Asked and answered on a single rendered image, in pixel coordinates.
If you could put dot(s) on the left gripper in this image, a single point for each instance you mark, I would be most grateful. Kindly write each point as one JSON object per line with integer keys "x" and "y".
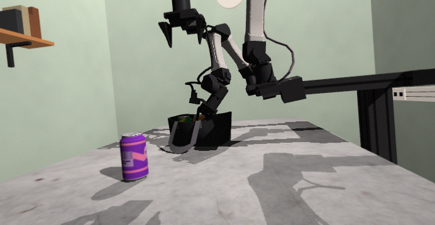
{"x": 182, "y": 9}

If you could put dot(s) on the orange drink can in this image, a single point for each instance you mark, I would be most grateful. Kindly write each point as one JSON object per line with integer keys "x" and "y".
{"x": 201, "y": 117}

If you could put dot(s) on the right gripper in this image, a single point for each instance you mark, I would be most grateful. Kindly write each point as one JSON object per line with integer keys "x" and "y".
{"x": 209, "y": 107}

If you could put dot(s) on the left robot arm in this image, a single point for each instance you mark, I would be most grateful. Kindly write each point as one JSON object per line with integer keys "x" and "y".
{"x": 254, "y": 47}

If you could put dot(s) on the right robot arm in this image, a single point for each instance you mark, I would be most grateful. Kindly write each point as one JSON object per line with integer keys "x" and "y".
{"x": 220, "y": 36}

